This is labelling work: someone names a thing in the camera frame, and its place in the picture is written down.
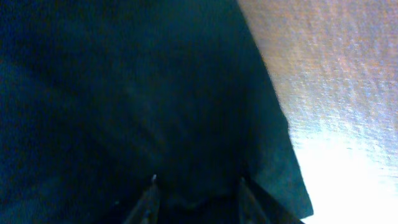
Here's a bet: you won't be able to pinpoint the black shorts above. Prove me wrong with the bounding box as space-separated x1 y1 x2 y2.
1 1 313 223

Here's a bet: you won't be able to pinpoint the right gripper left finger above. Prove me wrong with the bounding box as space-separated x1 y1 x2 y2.
123 174 160 224

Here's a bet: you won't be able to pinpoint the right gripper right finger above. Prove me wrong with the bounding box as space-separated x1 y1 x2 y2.
238 177 304 224

